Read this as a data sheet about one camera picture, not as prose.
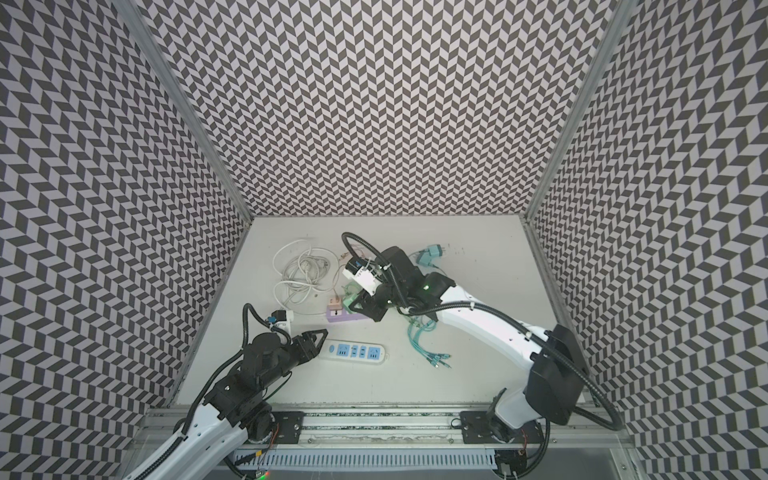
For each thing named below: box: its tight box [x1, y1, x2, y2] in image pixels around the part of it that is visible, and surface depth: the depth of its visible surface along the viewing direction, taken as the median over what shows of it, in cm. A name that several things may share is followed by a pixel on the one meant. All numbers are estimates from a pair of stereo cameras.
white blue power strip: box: [319, 339, 386, 363], surface depth 84 cm
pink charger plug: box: [328, 297, 342, 311], surface depth 88 cm
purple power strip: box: [326, 309, 369, 323], surface depth 91 cm
